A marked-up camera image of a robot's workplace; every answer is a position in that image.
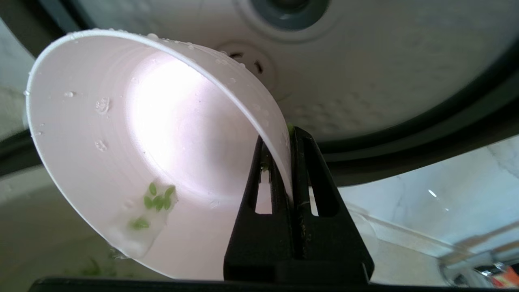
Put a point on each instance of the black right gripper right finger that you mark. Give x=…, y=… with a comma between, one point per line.
x=332, y=243

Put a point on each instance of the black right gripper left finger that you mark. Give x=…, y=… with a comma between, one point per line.
x=259, y=243

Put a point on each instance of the chopped green scallions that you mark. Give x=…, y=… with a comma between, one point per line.
x=156, y=200

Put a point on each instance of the black rice cooker lid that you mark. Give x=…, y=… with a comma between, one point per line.
x=365, y=81

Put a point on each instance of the white bowl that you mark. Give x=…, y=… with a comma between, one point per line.
x=101, y=142

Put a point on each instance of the grey inner pot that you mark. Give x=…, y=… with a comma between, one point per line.
x=40, y=227

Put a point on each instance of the chrome faucet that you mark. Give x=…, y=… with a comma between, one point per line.
x=470, y=259

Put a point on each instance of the orange red item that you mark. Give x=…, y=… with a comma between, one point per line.
x=507, y=278

